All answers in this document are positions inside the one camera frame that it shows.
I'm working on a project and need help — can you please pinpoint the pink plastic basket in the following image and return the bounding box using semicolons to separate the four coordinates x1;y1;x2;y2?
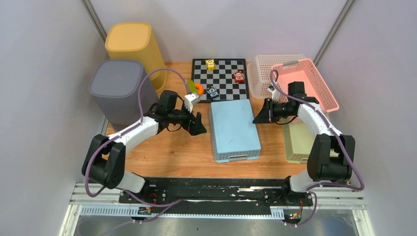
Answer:
271;59;339;113

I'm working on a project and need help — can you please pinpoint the right aluminium frame post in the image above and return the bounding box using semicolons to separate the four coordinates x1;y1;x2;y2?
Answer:
313;0;356;66

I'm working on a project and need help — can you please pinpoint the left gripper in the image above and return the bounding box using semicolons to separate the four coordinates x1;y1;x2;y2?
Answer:
168;102;207;136

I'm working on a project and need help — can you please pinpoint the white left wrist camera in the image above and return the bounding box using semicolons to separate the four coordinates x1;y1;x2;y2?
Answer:
184;92;201;113

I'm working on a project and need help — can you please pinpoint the grey and yellow laundry bin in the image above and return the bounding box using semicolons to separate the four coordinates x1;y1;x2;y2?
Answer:
89;59;159;132

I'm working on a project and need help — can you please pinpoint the black metal base rail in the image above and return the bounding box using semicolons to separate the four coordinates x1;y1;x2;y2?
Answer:
119;177;314;216

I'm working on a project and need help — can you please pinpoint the left aluminium frame post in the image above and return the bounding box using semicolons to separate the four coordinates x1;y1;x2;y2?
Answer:
81;0;107;36

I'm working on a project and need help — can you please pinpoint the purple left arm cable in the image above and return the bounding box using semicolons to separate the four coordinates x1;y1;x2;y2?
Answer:
84;67;193;209

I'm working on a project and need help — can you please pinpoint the green plastic basket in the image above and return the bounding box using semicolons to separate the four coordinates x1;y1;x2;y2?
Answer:
281;112;336;164

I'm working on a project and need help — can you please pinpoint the black and white chessboard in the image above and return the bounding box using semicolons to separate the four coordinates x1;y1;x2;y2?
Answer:
191;59;249;103

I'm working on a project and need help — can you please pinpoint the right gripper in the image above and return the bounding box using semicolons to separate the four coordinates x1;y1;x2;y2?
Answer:
253;98;295;124

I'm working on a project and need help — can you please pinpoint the aluminium frame post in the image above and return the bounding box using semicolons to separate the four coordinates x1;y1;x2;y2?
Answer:
81;0;107;36
313;0;356;66

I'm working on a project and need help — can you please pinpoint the yellow slatted laundry bin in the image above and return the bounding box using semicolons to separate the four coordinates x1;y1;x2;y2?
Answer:
105;22;166;73

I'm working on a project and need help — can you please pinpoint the orange arch toy block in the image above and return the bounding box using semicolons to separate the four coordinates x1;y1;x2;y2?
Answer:
194;83;205;96

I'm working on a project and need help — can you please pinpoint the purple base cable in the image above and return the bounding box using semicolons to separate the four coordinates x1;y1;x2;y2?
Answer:
75;192;186;236

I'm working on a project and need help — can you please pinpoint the red owl toy block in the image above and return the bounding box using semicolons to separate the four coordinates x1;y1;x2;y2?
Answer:
233;70;245;84

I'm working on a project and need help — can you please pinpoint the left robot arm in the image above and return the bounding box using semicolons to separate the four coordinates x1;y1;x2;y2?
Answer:
82;90;207;203

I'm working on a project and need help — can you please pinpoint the large white plastic basket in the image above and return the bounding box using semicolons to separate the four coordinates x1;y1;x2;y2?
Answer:
247;54;305;99

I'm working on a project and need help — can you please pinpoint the blue owl toy block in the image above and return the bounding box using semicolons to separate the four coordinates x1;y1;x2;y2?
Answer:
207;86;219;100

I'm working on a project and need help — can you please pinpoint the yellow owl toy block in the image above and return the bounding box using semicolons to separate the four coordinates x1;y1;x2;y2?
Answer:
205;59;216;71

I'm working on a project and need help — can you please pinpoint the light blue plastic basket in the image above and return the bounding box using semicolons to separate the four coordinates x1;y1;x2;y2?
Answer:
209;99;261;163

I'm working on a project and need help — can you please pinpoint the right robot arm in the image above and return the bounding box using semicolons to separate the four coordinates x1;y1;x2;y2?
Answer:
253;82;355;206

